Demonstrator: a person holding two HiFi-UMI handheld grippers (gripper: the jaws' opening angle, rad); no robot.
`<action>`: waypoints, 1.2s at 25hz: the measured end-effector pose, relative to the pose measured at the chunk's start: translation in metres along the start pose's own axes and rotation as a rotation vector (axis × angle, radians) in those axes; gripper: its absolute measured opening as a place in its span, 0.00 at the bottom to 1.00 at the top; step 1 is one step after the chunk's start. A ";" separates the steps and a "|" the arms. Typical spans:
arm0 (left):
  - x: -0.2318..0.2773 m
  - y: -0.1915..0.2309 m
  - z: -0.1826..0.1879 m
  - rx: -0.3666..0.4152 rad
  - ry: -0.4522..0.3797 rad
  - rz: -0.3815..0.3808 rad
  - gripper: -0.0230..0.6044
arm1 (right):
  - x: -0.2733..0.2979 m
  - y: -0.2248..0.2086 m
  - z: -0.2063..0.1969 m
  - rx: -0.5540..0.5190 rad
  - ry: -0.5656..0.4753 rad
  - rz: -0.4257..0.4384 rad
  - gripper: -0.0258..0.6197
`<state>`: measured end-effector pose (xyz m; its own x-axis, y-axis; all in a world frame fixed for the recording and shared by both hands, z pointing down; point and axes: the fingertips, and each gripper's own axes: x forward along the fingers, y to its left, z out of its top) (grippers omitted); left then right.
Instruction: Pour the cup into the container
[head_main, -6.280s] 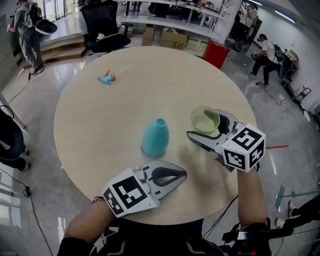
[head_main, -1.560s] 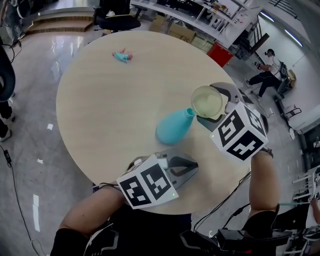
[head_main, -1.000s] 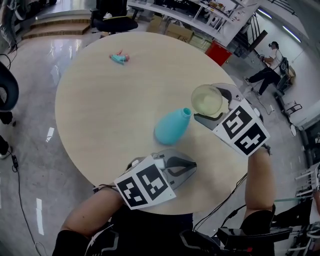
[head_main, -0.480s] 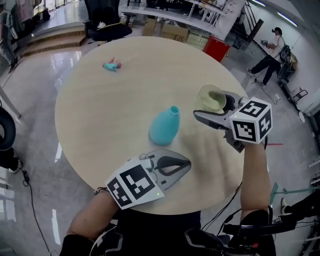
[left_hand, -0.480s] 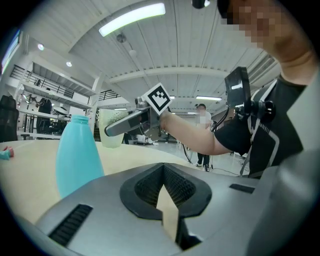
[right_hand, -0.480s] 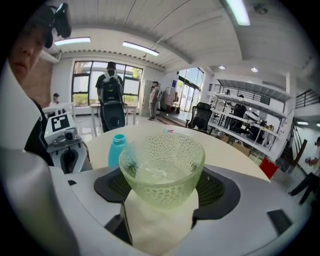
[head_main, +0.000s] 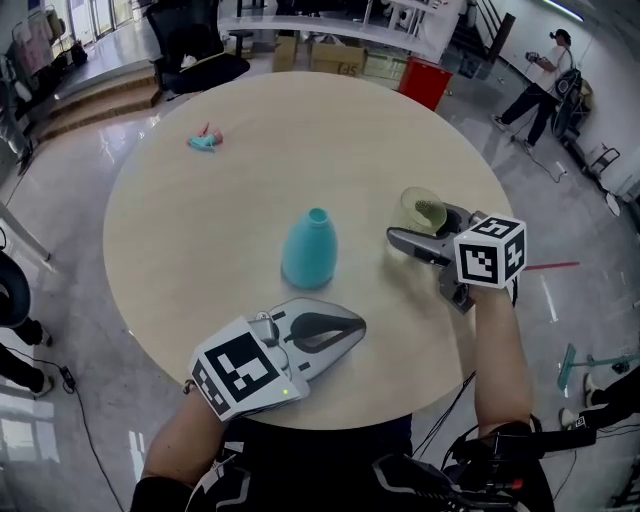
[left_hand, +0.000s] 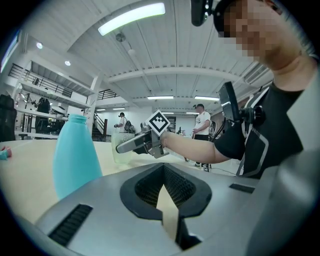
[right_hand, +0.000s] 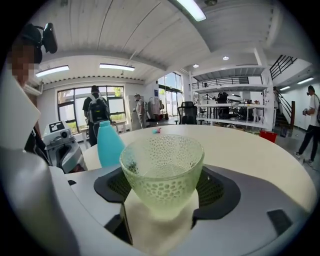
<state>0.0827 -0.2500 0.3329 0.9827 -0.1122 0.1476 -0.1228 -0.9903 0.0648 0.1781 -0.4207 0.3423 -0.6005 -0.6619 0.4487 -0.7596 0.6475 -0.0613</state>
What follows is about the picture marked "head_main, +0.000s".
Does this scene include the person's right forearm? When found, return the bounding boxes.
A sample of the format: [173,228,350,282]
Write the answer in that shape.
[469,285,534,437]

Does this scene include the green textured glass cup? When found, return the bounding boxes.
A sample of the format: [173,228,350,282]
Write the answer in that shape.
[394,186,448,239]

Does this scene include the small teal pink toy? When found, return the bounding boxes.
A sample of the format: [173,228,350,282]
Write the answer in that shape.
[187,121,225,154]

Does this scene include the wooden steps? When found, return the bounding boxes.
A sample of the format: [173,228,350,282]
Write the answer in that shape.
[37,67,164,146]

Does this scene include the wide cardboard box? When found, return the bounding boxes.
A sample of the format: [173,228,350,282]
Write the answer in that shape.
[308,42,370,77]

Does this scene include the teal blue vase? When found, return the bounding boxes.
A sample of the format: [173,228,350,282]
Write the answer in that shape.
[280,207,342,291]

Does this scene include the teal flat mop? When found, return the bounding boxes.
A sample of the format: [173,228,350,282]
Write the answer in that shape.
[557,342,640,397]

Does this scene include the black floor cable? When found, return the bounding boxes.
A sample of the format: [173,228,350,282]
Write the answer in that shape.
[0,344,127,512]

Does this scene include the black office chair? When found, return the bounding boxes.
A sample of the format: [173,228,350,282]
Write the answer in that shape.
[147,0,252,96]

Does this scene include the black waist device box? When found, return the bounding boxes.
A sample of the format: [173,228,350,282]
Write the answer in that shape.
[469,422,599,464]

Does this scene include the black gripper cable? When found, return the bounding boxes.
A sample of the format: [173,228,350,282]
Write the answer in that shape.
[409,369,477,462]

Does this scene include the black hand truck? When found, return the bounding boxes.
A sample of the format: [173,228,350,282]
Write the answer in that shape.
[589,143,622,177]

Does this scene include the white shelf unit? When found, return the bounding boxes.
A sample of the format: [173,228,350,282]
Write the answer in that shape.
[217,0,469,57]

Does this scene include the person's dark blue trousers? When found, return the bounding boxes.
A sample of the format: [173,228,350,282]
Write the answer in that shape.
[219,413,414,461]

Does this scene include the red bin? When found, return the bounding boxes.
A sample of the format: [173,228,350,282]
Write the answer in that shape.
[398,55,454,113]

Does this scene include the person's black striped top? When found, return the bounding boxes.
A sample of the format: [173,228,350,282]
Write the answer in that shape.
[132,439,381,512]

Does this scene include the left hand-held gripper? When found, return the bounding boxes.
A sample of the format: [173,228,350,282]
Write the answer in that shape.
[188,297,368,423]

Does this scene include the person's left forearm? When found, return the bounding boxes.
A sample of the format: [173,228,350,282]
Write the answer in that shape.
[142,384,227,489]

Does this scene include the round beige table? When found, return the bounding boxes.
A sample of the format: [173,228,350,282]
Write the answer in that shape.
[102,71,517,432]

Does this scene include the clothes rack with garments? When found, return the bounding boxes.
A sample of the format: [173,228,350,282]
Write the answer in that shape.
[9,3,66,77]

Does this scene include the black staircase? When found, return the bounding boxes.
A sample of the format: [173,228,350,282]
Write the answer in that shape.
[449,0,517,66]

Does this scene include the narrow cardboard box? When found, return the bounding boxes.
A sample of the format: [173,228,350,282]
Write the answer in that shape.
[272,34,300,74]

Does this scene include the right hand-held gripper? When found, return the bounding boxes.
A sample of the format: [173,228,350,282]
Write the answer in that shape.
[385,201,528,316]

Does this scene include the glass entrance doors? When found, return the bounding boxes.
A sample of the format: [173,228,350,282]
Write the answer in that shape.
[67,0,132,42]

